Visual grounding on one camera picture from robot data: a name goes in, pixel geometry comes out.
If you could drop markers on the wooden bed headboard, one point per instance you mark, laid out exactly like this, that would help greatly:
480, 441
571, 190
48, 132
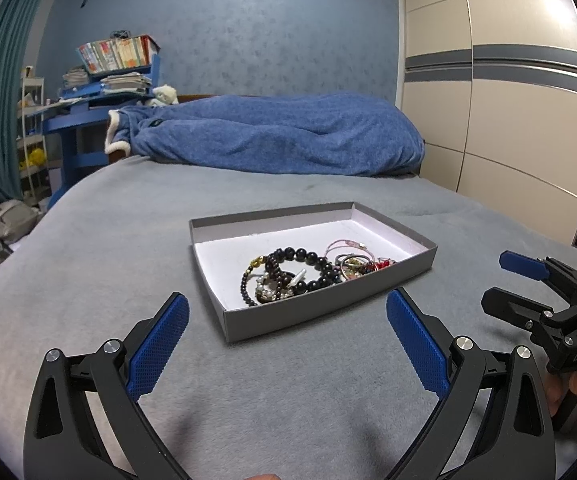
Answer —
198, 97

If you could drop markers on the stack of papers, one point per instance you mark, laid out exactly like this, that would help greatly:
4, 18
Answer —
126, 84

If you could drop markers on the yellow toy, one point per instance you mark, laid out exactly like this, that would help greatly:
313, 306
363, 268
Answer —
33, 158

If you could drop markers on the red and gold bead ornament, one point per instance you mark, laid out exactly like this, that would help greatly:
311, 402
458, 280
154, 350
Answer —
383, 264

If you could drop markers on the box of books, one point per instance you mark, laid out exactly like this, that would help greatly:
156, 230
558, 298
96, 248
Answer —
118, 54

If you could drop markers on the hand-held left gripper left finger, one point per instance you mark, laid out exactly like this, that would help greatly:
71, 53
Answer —
161, 345

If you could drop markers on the blue desk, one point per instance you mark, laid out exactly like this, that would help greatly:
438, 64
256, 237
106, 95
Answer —
76, 125

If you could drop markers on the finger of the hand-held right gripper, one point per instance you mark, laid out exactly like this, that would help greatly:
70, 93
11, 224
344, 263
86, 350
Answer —
523, 265
508, 305

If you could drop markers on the white shelf rack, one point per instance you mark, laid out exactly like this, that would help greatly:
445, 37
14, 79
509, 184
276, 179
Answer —
31, 130

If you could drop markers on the blue fleece blanket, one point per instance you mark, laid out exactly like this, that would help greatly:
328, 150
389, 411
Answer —
268, 135

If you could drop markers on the grey bag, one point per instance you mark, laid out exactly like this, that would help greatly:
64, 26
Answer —
8, 220

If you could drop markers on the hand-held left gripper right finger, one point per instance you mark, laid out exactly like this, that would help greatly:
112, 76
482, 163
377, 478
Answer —
416, 345

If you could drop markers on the beige wardrobe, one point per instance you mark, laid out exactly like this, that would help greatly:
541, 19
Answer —
508, 110

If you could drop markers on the white plush toy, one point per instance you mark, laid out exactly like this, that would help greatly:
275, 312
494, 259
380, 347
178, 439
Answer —
164, 95

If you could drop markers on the grey cardboard box tray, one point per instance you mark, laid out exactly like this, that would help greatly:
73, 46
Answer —
218, 260

